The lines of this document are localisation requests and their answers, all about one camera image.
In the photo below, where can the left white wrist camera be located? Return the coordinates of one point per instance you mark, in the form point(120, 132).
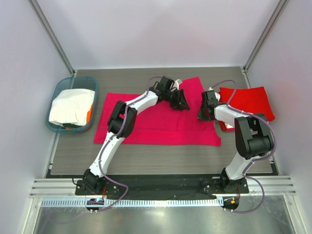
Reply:
point(177, 83)

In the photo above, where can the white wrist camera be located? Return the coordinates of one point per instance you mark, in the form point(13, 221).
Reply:
point(217, 95)
point(177, 83)

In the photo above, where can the pink t shirt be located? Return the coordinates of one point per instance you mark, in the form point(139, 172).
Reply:
point(161, 125)

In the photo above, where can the white slotted cable duct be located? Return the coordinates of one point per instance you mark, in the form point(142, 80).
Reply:
point(101, 203)

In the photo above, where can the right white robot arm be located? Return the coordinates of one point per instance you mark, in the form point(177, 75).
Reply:
point(253, 140)

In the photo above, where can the left aluminium frame post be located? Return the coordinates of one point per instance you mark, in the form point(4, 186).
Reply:
point(52, 36)

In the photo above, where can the right aluminium frame post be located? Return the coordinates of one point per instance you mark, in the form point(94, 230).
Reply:
point(281, 4)

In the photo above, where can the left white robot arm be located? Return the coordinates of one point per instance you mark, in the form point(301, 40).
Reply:
point(121, 124)

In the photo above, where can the teal plastic basket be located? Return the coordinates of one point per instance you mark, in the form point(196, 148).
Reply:
point(74, 83)

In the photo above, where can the white crumpled t shirt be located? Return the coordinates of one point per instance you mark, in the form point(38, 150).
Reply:
point(71, 106)

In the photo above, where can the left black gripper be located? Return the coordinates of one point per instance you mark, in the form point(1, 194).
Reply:
point(181, 103)

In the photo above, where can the aluminium frame post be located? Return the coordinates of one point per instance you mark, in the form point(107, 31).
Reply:
point(281, 4)
point(52, 36)

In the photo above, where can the aluminium rail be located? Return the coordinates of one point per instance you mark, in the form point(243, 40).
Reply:
point(63, 187)

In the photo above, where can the orange t shirt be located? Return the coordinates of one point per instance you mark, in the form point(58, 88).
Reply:
point(88, 117)

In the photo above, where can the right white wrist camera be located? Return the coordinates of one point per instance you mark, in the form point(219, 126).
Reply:
point(217, 95)

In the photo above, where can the red folded t shirt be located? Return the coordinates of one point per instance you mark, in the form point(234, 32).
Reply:
point(254, 100)

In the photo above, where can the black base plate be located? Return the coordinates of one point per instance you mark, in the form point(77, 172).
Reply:
point(160, 187)

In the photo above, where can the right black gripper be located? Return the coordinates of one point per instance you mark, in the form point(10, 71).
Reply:
point(205, 111)

